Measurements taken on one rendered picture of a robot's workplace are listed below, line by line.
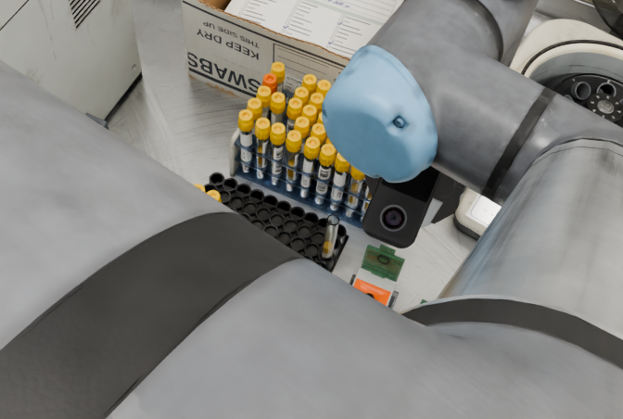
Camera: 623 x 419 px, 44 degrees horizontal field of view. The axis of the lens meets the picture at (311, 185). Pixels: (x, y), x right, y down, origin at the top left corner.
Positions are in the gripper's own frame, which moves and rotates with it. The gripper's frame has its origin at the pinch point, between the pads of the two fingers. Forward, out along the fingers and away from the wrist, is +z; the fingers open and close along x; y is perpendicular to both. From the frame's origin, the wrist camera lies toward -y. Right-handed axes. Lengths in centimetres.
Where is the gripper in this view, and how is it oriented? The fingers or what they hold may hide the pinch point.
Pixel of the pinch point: (398, 226)
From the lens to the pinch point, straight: 78.0
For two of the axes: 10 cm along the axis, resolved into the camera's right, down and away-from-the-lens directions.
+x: -9.1, -3.8, 1.6
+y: 4.1, -7.6, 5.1
